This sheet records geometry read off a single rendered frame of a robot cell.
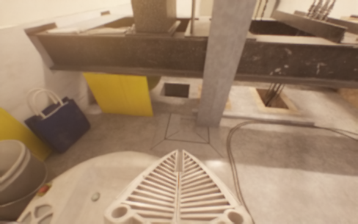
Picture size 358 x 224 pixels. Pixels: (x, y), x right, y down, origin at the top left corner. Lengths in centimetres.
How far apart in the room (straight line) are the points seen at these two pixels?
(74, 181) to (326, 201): 125
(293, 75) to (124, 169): 116
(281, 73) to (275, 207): 82
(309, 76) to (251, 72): 38
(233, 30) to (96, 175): 89
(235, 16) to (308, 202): 106
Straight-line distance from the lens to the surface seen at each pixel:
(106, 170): 64
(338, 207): 124
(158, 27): 95
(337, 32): 118
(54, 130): 119
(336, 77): 138
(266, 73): 112
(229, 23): 79
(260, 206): 99
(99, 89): 128
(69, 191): 64
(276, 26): 190
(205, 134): 110
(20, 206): 102
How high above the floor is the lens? 87
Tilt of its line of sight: 42 degrees down
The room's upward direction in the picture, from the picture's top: straight up
